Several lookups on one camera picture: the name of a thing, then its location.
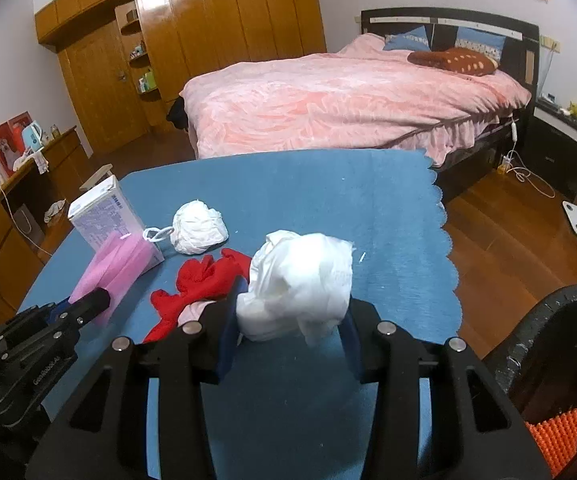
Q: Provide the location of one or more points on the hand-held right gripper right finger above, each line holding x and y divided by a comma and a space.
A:
350, 350

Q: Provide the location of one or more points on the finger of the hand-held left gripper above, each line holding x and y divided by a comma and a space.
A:
57, 309
88, 307

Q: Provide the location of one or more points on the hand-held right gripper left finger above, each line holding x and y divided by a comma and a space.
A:
228, 355

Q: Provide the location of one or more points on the pink cloth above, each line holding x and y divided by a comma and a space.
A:
193, 312

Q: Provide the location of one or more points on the white plastic bag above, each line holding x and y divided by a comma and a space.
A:
298, 285

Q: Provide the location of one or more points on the red cloth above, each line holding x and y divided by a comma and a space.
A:
203, 275

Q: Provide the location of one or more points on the white printed carton box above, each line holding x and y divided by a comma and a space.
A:
103, 215

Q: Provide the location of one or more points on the white face mask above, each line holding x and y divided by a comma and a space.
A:
198, 227

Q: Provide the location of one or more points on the orange foam net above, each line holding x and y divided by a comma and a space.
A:
561, 435

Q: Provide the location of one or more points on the white rag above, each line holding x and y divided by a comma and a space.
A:
55, 211

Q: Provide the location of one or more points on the small wooden stool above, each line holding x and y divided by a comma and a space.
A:
96, 175

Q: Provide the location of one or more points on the white cloth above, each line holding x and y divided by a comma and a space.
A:
31, 159

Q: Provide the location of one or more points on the blue tablecloth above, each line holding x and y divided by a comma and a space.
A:
318, 200

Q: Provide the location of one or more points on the red picture box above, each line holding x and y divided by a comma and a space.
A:
1, 145

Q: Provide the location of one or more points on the light blue kettle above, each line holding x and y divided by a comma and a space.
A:
32, 135

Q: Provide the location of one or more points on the black cloth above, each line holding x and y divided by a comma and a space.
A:
177, 115

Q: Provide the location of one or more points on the wooden door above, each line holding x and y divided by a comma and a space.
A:
98, 90

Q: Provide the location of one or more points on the small yellow container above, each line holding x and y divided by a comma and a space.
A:
504, 165

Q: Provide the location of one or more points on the pink blanket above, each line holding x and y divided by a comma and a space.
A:
318, 105

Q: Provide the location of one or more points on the white power strip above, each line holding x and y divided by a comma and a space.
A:
514, 130

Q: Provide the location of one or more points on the black white nightstand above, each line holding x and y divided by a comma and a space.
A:
553, 155

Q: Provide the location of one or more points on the brown dotted pillow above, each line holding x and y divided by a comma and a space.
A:
453, 60

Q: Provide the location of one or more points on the wooden wardrobe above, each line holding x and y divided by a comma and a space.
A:
218, 25

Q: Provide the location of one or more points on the blue pillow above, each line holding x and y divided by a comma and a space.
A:
408, 40
478, 40

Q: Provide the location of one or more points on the small digital clock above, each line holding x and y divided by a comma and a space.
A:
551, 96

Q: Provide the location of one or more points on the yellow plush toy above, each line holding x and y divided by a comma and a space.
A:
576, 109

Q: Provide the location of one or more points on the dark wooden bed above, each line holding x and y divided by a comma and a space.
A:
518, 35

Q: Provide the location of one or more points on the beige wall socket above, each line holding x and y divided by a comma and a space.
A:
550, 43

